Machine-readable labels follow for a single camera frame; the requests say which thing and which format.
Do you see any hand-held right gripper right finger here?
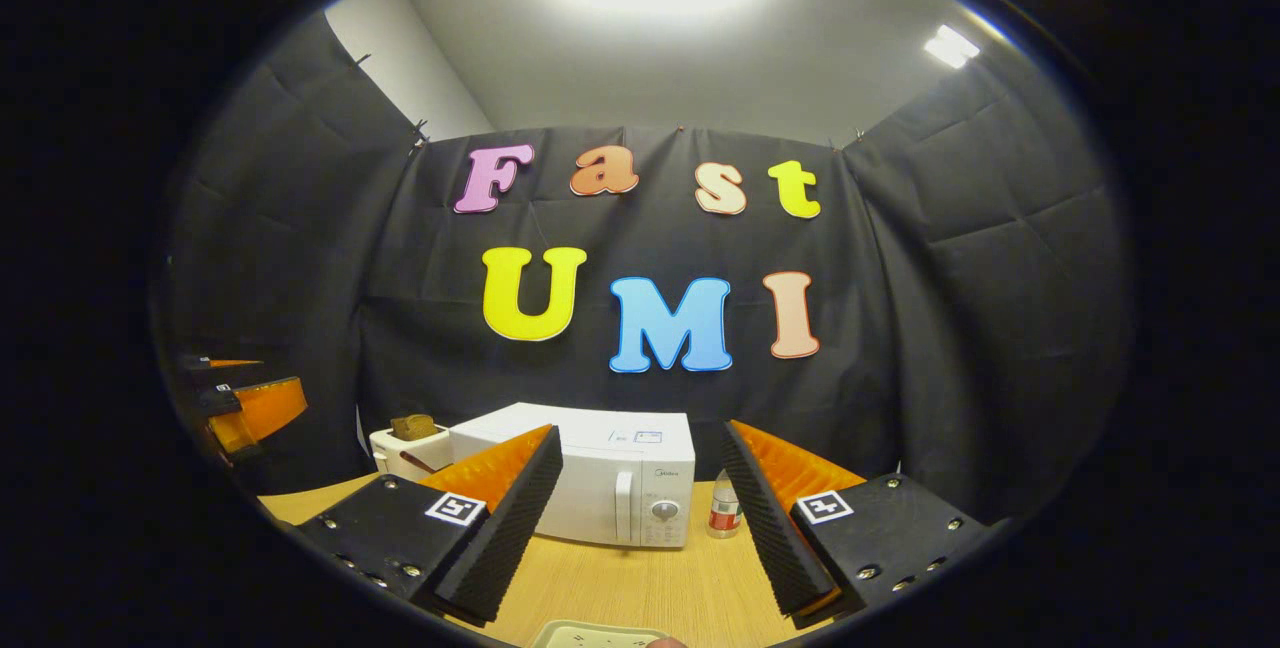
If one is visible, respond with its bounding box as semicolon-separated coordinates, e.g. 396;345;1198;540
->
720;418;991;629

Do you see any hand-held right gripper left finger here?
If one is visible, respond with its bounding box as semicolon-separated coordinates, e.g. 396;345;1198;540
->
298;423;564;627

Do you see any white microwave oven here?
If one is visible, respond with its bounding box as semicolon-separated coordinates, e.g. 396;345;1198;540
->
448;402;697;549

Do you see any clear bottle with red label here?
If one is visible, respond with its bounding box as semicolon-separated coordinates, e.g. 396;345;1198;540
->
707;468;743;540

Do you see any white toaster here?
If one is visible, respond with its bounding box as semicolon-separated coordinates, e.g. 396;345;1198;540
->
369;425;456;484

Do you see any black backdrop cloth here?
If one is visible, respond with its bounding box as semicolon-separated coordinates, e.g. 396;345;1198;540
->
150;13;1136;529

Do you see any small ceiling light panel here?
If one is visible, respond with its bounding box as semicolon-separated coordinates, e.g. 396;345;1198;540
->
923;24;982;70

